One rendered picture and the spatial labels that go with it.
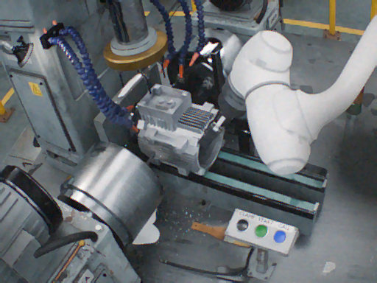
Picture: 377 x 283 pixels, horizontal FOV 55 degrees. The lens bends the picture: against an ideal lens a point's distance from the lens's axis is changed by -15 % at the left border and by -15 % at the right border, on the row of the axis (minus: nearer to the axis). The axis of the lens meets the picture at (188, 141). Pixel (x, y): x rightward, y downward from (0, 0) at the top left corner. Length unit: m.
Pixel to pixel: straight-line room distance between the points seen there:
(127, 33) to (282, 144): 0.52
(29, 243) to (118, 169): 0.38
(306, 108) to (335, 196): 0.66
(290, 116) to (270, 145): 0.07
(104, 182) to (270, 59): 0.50
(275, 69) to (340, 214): 0.67
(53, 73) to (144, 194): 0.43
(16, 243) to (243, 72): 0.58
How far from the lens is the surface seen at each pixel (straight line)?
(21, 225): 0.82
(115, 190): 1.02
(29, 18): 1.08
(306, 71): 1.86
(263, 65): 0.81
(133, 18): 1.05
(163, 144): 1.21
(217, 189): 1.27
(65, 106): 1.24
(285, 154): 0.74
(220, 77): 1.23
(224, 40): 1.42
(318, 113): 0.77
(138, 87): 1.30
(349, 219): 1.34
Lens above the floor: 1.91
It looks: 45 degrees down
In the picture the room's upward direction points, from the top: 12 degrees counter-clockwise
